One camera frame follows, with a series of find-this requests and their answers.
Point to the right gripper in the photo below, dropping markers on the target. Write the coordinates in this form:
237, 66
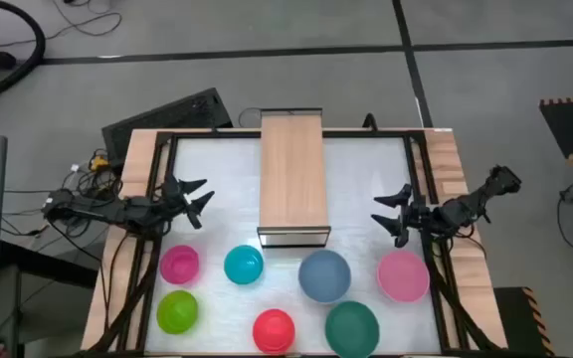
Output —
418, 216

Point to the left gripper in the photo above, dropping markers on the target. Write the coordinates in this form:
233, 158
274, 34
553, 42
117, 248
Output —
174, 199

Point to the large pink bowl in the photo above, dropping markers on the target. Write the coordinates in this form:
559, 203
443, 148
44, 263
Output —
403, 276

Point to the small magenta plastic bowl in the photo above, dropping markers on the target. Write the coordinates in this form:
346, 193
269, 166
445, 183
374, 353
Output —
179, 264

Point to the small cyan plastic bowl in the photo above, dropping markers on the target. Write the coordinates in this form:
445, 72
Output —
243, 264

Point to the large blue-and-white bowl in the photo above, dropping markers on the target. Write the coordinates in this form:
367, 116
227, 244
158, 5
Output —
324, 276

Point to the small lime green plastic bowl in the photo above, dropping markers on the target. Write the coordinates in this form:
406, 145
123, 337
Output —
177, 312

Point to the large dark green bowl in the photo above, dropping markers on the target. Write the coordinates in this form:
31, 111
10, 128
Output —
352, 330

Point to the small red plastic bowl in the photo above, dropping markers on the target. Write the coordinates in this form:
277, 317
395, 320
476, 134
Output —
273, 331

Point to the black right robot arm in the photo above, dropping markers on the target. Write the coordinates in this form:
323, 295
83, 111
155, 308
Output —
465, 206

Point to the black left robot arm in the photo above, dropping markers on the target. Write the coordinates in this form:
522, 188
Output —
117, 211

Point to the light wooden block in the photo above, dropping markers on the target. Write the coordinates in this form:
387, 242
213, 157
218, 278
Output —
455, 188

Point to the black clamp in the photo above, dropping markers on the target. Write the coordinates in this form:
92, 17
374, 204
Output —
369, 118

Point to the black aluminium table frame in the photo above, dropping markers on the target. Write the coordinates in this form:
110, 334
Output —
207, 134

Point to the wooden shelf with black frame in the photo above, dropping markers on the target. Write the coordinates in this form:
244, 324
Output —
294, 174

